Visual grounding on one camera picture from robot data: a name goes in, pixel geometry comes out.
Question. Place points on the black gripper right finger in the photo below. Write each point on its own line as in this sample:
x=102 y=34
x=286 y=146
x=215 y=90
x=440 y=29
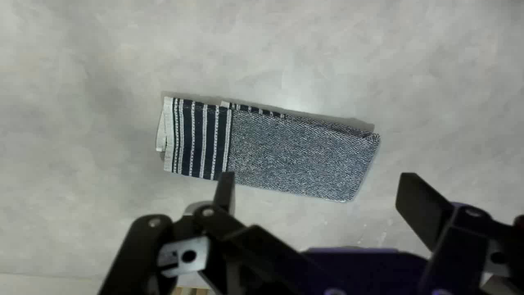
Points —
x=464 y=246

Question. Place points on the blue striped towel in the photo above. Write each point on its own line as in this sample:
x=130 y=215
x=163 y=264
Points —
x=301 y=152

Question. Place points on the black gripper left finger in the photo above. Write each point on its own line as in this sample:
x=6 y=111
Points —
x=219 y=255

